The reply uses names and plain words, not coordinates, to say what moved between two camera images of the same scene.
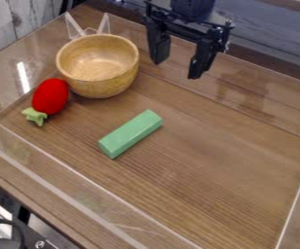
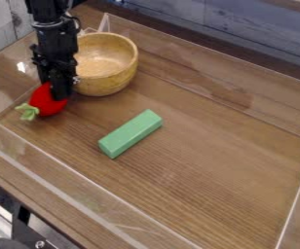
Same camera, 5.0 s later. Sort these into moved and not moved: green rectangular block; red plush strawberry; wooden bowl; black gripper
Moved: black gripper; red plush strawberry
Not moved: green rectangular block; wooden bowl
